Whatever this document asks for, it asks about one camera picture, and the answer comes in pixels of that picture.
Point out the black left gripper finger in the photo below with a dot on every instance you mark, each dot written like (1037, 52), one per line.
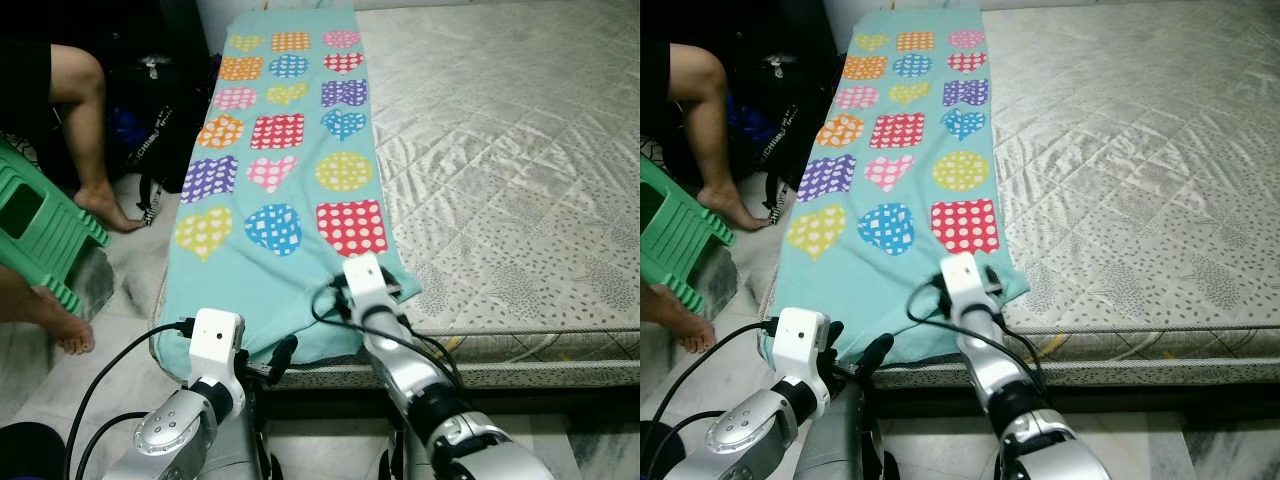
(876, 352)
(283, 355)
(835, 335)

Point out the teal blanket with dotted patches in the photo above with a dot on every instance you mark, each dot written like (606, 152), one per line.
(860, 290)
(250, 290)

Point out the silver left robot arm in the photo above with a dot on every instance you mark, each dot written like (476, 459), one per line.
(755, 435)
(175, 435)

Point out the grey robot leg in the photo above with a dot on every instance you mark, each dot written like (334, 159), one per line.
(850, 440)
(250, 440)

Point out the person bare leg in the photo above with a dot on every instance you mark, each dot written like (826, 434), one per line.
(85, 140)
(685, 325)
(50, 315)
(710, 140)

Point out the green plastic stool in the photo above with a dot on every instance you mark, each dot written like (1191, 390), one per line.
(45, 230)
(680, 235)

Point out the black bag white lettering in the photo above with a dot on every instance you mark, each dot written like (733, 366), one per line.
(165, 100)
(790, 100)

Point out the grey quilted mattress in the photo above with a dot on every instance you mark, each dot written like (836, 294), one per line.
(520, 150)
(1140, 150)

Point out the black mesh chair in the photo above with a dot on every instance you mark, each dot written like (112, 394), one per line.
(130, 20)
(760, 20)

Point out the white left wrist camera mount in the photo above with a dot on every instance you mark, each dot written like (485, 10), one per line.
(215, 340)
(798, 340)

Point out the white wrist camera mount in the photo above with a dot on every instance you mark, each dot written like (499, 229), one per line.
(798, 340)
(968, 285)
(215, 340)
(368, 285)

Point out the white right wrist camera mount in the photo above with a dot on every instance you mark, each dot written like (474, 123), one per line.
(968, 285)
(368, 285)

